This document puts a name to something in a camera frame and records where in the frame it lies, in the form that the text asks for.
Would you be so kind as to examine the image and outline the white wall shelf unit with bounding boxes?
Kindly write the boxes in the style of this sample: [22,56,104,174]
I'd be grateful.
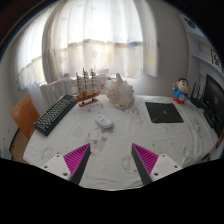
[181,13,224,84]

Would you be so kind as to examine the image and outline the black monitor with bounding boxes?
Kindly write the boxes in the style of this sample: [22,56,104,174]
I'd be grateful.
[202,73,224,138]

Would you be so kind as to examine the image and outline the black router with antennas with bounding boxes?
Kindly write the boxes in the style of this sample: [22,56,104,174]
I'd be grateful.
[189,80,208,109]

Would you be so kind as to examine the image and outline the cartoon boy figurine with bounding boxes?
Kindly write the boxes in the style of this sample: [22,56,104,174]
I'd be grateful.
[171,77,190,105]

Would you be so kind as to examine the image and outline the orange wooden chair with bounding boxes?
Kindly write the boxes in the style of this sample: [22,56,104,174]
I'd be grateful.
[9,94,41,162]

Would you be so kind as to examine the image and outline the white cartoon-print computer mouse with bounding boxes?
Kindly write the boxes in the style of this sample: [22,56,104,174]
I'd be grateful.
[95,114,115,130]

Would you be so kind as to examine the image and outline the large white conch shell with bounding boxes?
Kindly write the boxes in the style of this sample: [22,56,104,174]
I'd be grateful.
[106,73,136,110]

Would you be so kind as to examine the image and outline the black mouse pad green lines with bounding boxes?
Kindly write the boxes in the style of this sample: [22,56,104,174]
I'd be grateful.
[145,101,185,124]

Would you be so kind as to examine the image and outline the wooden model sailing ship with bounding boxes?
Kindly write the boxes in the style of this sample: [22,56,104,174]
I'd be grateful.
[74,67,106,108]

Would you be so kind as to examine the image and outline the white printed tablecloth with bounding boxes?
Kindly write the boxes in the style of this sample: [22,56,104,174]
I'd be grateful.
[22,94,219,192]

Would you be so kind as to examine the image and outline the white star-print curtain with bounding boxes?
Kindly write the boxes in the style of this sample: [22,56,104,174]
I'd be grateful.
[14,0,159,91]

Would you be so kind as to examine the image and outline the white radiator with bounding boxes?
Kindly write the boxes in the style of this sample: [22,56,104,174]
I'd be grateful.
[39,73,109,109]

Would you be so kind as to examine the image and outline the black keyboard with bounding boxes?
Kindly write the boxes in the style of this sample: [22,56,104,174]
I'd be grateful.
[33,94,78,137]

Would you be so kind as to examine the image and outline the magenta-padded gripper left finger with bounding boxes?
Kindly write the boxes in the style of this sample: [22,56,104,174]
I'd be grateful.
[41,143,92,186]

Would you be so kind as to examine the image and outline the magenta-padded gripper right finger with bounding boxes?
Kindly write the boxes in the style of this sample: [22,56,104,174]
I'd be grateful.
[131,143,183,186]

